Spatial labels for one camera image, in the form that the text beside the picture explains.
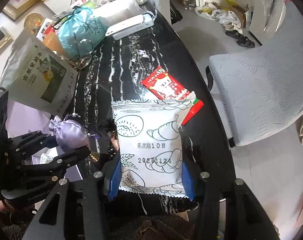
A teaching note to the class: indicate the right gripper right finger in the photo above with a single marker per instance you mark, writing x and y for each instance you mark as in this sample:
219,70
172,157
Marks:
245,217

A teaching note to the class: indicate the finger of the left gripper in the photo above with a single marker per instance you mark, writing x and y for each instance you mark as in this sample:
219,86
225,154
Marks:
58,166
24,146

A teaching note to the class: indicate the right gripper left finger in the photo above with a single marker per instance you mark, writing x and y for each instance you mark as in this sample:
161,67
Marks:
75,210

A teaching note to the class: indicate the white bread snack packet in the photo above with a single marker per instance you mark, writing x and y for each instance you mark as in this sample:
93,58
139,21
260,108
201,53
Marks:
45,158

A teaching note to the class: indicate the lilac satin drawstring pouch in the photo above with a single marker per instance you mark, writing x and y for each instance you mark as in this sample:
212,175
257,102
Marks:
70,134

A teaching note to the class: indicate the black polka dot scrunchie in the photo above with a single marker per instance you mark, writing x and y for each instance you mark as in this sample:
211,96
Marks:
111,132

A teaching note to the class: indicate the white lilac gift box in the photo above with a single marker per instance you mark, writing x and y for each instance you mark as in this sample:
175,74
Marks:
23,119

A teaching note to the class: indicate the glass jar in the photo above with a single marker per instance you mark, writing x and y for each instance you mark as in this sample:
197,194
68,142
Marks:
79,63

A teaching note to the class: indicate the red white snack packet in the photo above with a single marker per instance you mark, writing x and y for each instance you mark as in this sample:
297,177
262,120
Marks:
171,91

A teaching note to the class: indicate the teal plastic bag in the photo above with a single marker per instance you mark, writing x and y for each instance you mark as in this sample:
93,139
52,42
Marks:
80,32

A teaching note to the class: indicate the white pillow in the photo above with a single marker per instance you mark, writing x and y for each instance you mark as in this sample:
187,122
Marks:
117,11

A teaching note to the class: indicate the black sandals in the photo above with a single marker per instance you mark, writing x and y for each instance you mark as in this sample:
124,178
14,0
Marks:
242,40

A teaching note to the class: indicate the white plastic bags pile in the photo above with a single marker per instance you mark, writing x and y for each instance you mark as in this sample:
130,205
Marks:
227,18

